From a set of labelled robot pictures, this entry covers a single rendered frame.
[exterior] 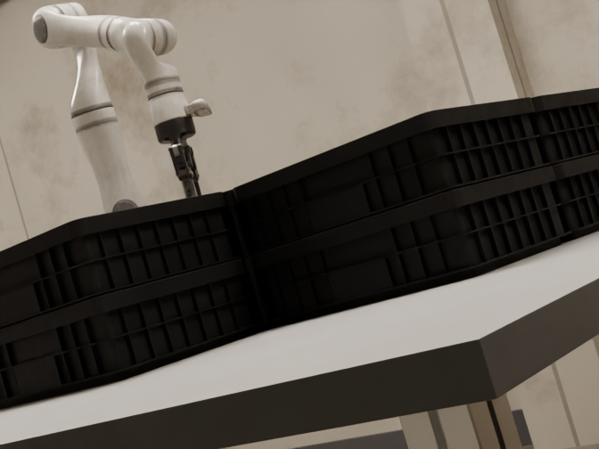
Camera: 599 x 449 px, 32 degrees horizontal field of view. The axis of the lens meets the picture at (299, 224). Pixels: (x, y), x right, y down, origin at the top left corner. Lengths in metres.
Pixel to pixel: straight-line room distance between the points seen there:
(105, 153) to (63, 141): 2.53
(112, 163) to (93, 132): 0.08
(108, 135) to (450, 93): 1.50
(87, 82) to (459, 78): 1.51
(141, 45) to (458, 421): 1.38
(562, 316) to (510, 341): 0.09
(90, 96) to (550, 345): 1.63
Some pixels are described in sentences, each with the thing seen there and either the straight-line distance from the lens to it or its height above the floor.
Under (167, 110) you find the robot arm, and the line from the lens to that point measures 2.00.
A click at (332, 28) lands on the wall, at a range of 3.83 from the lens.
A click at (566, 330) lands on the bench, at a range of 0.80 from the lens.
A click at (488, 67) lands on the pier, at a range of 3.39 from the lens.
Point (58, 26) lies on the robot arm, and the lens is 2.25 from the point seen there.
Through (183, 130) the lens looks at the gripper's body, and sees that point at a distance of 1.99.
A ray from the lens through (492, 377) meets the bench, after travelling 0.68.
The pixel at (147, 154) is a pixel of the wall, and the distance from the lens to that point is 4.42.
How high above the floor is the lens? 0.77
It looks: 3 degrees up
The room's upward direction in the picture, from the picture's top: 17 degrees counter-clockwise
